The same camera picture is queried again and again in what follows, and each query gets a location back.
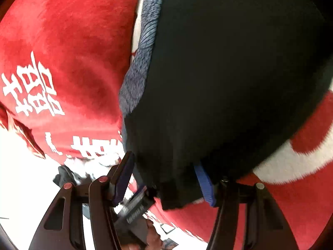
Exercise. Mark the red patterned pillow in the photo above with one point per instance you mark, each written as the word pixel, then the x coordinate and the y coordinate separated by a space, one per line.
pixel 26 135

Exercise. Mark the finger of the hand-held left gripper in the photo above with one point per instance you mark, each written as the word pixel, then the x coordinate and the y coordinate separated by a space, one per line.
pixel 140 192

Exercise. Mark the person's left hand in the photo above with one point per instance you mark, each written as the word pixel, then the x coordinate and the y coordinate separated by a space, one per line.
pixel 154 233

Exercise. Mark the dark grey garment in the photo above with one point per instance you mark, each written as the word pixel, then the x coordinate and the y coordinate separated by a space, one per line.
pixel 65 175

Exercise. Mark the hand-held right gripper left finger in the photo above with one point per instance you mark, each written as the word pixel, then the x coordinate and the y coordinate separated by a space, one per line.
pixel 124 177

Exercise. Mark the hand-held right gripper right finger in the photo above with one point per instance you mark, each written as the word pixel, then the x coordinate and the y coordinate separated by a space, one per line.
pixel 205 185

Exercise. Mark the red printed blanket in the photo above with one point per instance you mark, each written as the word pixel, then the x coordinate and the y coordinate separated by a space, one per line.
pixel 65 44

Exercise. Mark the black pants with grey-blue trim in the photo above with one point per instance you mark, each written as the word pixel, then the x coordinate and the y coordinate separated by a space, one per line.
pixel 221 83

